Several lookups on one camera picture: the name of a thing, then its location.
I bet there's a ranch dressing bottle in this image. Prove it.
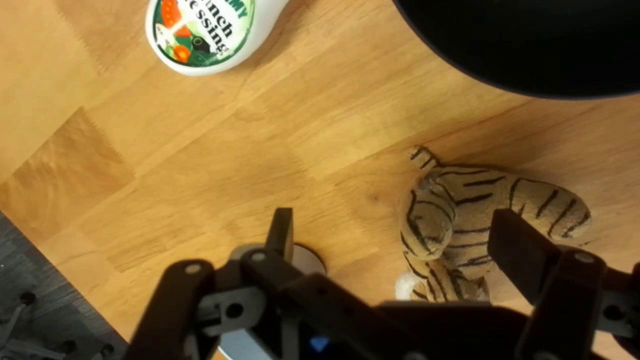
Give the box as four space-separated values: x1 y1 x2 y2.
143 0 289 77

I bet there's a tiger plush toy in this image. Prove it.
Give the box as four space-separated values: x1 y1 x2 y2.
394 147 592 305

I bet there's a black bowl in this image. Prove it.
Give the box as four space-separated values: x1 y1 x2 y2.
392 0 640 100

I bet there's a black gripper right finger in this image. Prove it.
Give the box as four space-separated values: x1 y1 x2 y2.
488 210 640 360

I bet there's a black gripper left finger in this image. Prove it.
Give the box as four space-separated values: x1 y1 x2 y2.
126 208 373 360

